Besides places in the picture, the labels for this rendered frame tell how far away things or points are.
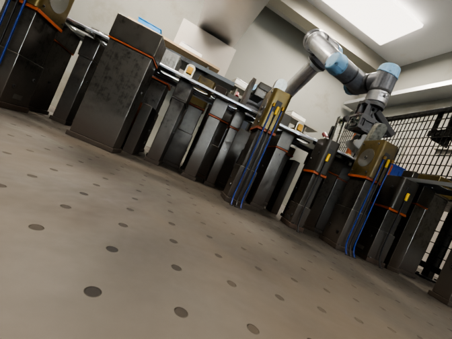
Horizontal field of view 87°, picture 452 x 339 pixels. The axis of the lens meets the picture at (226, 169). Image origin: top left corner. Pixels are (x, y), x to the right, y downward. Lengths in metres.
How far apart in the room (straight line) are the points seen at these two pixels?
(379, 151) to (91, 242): 0.76
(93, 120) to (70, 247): 0.54
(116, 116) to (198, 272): 0.54
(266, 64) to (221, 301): 4.38
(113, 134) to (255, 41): 4.01
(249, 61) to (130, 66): 3.77
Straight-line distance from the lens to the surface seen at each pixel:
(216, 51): 3.89
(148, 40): 0.72
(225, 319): 0.18
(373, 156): 0.82
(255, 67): 4.41
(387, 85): 1.07
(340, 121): 1.23
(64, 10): 0.85
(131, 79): 0.70
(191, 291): 0.19
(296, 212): 0.76
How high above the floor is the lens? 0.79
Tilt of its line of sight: 1 degrees down
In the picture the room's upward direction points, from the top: 24 degrees clockwise
